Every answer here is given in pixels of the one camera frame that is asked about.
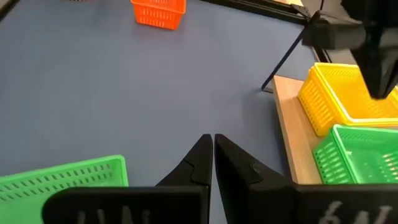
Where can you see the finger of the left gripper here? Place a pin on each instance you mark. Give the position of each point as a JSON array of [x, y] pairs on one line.
[[387, 62], [370, 62]]

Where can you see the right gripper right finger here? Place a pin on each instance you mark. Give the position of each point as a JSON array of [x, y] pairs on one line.
[[245, 186]]

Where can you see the yellow plastic basket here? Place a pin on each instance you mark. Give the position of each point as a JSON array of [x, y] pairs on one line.
[[317, 105], [351, 93]]

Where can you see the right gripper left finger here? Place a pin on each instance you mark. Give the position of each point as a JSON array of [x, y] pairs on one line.
[[199, 168]]

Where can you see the blue table mat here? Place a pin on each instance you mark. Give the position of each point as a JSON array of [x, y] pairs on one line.
[[124, 93]]

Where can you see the red plastic basket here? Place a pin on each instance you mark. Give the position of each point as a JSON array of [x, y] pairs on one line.
[[158, 14]]

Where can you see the green plastic basket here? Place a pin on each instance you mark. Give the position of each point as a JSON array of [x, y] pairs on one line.
[[37, 180], [329, 161], [373, 161]]

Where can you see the wooden board on rack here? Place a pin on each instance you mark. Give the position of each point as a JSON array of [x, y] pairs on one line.
[[292, 130]]

